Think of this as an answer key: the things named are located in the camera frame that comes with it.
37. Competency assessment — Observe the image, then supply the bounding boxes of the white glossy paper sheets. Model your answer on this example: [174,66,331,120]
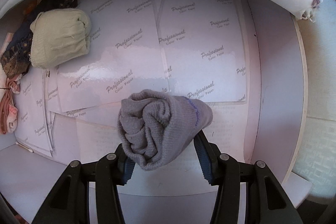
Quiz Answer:
[14,0,249,159]

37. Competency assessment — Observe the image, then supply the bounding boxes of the navy lace cloth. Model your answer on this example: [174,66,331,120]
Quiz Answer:
[1,12,40,77]

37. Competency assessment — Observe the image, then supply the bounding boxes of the beige sock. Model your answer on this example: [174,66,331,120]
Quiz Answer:
[29,9,92,69]

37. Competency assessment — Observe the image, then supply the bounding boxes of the salmon pink cloth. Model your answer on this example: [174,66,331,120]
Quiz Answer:
[0,91,19,136]

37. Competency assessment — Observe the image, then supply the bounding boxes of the purple grey sock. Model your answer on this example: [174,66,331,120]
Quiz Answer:
[117,89,213,172]

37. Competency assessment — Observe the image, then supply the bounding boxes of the cotton swab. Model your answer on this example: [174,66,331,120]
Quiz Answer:
[15,142,34,153]

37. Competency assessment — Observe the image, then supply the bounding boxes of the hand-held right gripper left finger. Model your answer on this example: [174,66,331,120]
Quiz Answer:
[31,143,137,224]

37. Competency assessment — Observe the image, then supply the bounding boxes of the pale pink printed sock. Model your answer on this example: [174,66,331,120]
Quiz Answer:
[0,31,23,95]

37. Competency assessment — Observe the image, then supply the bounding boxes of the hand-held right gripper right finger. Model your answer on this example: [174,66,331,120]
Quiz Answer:
[193,130,304,224]

